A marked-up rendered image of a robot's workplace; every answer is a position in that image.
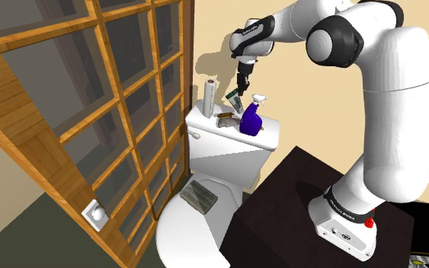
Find green and grey tube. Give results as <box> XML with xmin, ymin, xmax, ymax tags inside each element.
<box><xmin>225</xmin><ymin>89</ymin><xmax>245</xmax><ymax>115</ymax></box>

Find white paper towel roll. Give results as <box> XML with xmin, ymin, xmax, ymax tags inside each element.
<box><xmin>203</xmin><ymin>78</ymin><xmax>217</xmax><ymax>120</ymax></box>

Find blue spray bottle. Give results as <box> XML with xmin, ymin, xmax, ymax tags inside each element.
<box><xmin>239</xmin><ymin>93</ymin><xmax>269</xmax><ymax>137</ymax></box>

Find brown brush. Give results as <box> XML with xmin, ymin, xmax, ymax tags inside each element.
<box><xmin>216</xmin><ymin>112</ymin><xmax>242</xmax><ymax>129</ymax></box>

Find white toilet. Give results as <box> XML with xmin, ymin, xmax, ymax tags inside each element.
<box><xmin>155</xmin><ymin>99</ymin><xmax>281</xmax><ymax>268</ymax></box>

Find dark robot stand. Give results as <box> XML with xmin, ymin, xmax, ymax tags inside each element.
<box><xmin>219</xmin><ymin>145</ymin><xmax>416</xmax><ymax>268</ymax></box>

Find wooden glass-paned door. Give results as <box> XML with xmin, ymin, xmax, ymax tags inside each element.
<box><xmin>0</xmin><ymin>0</ymin><xmax>196</xmax><ymax>268</ymax></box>

